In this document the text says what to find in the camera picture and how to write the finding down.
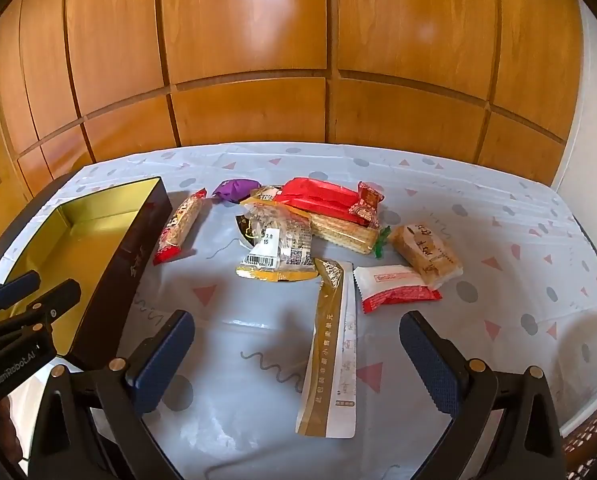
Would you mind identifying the brown gold snack packet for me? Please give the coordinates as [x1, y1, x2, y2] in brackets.
[234, 185, 322, 283]

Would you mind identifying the clear packet with white label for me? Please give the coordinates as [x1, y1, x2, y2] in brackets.
[242, 199, 313, 268]

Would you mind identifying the cracker packet with green ends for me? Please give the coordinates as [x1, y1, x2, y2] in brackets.
[309, 212, 392, 258]

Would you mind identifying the small red candy packet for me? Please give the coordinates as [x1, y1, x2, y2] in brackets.
[351, 181, 384, 228]

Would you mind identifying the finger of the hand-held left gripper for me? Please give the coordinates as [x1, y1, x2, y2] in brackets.
[0, 280, 82, 346]
[0, 270, 42, 318]

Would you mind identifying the plain red snack packet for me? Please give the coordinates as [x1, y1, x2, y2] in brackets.
[273, 176, 362, 226]

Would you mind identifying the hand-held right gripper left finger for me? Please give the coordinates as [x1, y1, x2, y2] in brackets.
[28, 310, 196, 480]

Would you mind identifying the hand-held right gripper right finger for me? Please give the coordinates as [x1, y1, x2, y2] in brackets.
[400, 310, 567, 480]

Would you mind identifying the red clear peanut bar packet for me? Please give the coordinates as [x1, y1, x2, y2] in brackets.
[152, 187, 208, 266]

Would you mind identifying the black tin box gold inside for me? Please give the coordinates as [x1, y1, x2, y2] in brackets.
[0, 176, 173, 371]

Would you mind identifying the brown round pastry packet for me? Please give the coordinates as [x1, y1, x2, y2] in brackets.
[389, 222, 464, 291]

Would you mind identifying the white and red snack packet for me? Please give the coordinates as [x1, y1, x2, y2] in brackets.
[353, 264, 442, 315]

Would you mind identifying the wooden wardrobe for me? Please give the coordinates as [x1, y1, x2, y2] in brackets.
[0, 0, 587, 186]

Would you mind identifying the brown woven chair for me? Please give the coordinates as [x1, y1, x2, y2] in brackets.
[561, 400, 597, 480]

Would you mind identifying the long gold white packet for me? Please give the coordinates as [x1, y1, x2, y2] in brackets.
[295, 257, 357, 438]

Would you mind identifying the purple snack packet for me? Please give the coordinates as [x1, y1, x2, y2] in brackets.
[212, 178, 262, 206]

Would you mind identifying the patterned white tablecloth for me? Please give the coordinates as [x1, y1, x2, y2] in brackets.
[0, 142, 597, 480]

